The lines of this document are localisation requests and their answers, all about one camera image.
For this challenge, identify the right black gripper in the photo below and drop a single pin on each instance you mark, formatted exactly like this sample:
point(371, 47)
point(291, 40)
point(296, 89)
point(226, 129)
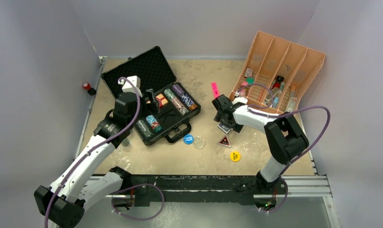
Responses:
point(237, 128)

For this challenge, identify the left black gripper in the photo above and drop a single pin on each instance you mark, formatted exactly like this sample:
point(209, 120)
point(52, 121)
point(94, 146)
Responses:
point(152, 106)

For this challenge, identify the red Texas Hold'em card box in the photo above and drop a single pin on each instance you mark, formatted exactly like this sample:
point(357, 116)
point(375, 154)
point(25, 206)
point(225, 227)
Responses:
point(159, 100)

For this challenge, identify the blue playing card deck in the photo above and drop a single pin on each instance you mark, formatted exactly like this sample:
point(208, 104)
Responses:
point(224, 128)

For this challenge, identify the red triangular button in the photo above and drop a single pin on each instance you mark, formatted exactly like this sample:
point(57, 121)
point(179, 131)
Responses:
point(224, 141)

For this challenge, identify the clear round disc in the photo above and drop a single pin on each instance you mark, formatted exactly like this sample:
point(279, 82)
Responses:
point(199, 143)

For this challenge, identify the yellow round button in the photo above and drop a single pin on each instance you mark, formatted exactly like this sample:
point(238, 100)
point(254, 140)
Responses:
point(235, 156)

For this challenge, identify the blue round dealer button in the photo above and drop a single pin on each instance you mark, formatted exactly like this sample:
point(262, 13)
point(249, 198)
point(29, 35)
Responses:
point(188, 139)

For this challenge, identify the green white chip stack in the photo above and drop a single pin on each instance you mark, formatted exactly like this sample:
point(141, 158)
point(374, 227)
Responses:
point(175, 101)

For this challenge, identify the purple chip stack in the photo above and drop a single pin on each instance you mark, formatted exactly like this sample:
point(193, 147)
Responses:
point(178, 90)

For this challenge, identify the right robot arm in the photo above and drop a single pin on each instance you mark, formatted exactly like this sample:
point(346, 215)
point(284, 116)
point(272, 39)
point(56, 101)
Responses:
point(284, 135)

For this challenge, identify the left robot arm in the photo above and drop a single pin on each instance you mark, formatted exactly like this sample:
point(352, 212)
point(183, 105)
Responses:
point(64, 202)

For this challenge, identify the black poker set case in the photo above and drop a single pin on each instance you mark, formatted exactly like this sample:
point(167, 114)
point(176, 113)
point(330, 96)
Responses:
point(155, 73)

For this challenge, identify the light blue red chip stack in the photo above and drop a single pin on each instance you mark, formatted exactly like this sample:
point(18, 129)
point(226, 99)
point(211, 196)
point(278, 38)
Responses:
point(153, 122)

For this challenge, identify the pink highlighter marker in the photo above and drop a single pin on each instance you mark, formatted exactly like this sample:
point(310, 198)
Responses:
point(215, 90)

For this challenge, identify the green chip stack in case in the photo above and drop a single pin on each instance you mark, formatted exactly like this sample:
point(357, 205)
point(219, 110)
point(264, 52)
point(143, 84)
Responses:
point(144, 129)

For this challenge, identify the pink cup in organizer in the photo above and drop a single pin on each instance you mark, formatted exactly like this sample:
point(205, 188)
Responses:
point(243, 89)

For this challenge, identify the blue white chip stack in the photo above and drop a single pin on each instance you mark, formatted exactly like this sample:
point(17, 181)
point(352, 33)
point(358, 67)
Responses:
point(187, 100)

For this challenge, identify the orange chip stack in case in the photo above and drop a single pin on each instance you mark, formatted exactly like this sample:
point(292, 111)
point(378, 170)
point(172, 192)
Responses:
point(193, 107)

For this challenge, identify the red black item in organizer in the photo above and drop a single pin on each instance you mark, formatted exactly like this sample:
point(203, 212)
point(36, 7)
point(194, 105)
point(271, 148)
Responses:
point(277, 82)

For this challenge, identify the peach plastic desk organizer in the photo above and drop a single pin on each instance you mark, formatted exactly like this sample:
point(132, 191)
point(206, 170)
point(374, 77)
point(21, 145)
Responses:
point(270, 56)

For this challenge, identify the red emergency stop button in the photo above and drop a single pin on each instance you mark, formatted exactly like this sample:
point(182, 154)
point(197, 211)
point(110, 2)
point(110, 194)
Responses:
point(90, 90)

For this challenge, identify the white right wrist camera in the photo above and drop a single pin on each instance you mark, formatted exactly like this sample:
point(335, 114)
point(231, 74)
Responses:
point(242, 100)

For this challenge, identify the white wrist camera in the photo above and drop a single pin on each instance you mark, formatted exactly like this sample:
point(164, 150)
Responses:
point(130, 84)
point(242, 100)

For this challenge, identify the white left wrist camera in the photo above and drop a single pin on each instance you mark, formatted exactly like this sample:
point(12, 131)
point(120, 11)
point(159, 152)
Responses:
point(130, 84)

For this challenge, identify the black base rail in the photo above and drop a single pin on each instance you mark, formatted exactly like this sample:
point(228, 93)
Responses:
point(244, 190)

